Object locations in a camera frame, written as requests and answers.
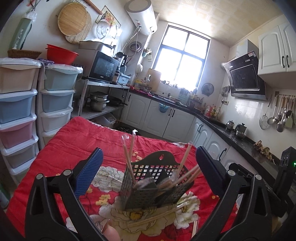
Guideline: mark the person's left hand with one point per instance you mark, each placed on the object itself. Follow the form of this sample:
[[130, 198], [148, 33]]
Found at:
[[110, 232]]

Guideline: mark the metal shelf rack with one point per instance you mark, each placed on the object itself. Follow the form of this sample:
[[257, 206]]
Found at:
[[82, 105]]

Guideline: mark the red floral tablecloth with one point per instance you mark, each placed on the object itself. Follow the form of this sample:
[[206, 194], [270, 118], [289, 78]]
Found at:
[[75, 142]]

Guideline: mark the black microwave oven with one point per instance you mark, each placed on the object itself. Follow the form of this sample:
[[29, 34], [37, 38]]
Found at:
[[96, 65]]

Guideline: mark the left plastic drawer tower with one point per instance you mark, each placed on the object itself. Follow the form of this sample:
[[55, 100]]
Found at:
[[19, 139]]

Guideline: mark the black range hood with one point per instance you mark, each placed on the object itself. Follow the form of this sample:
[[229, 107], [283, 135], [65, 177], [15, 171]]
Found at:
[[243, 77]]

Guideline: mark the small wall fan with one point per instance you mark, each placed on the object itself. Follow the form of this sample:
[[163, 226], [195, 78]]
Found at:
[[207, 89]]

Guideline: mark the red plastic basin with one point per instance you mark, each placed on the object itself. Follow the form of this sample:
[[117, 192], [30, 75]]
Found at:
[[60, 55]]

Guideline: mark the black electric kettle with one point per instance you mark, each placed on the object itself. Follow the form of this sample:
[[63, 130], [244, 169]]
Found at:
[[122, 58]]

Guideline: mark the white upper cabinet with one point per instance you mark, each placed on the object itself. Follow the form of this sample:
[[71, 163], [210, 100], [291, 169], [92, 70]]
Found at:
[[277, 50]]

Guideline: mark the white water heater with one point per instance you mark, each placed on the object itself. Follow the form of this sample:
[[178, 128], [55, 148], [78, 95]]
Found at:
[[142, 14]]

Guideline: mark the green hanging bag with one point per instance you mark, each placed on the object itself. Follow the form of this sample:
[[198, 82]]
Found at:
[[22, 30]]

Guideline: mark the stainless steel pot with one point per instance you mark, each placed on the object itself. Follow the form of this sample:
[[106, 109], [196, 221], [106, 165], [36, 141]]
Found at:
[[98, 101]]

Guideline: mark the right plastic drawer tower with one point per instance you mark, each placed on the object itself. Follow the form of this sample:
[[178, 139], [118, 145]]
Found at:
[[55, 88]]

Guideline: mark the wicker basket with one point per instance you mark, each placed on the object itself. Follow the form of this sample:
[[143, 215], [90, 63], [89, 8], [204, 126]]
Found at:
[[15, 53]]

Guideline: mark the wooden cutting board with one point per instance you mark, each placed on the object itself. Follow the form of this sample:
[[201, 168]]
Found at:
[[154, 79]]

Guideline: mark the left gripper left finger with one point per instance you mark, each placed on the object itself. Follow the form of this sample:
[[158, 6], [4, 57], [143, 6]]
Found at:
[[43, 220]]

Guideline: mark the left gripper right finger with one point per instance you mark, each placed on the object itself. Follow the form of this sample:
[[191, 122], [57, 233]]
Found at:
[[253, 220]]

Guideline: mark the plastic drawer tower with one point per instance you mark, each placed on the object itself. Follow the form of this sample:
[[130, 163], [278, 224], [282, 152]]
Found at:
[[55, 88], [19, 139]]

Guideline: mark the chopsticks front pair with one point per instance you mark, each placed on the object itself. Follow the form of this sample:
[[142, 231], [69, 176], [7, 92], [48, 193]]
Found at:
[[159, 215]]

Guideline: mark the dark green utensil basket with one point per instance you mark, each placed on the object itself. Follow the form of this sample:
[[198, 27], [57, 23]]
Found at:
[[142, 189]]

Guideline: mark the hanging strainer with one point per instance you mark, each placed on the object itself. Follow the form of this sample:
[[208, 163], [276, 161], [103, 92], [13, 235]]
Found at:
[[263, 120]]

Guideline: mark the metal kettle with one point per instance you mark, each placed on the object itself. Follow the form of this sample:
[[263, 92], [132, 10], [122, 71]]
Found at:
[[240, 130]]

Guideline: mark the hanging ladle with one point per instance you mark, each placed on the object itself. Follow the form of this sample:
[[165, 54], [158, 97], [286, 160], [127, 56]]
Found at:
[[271, 120]]

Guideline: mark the round bamboo tray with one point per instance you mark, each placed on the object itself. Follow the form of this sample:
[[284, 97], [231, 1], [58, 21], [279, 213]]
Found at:
[[72, 19]]

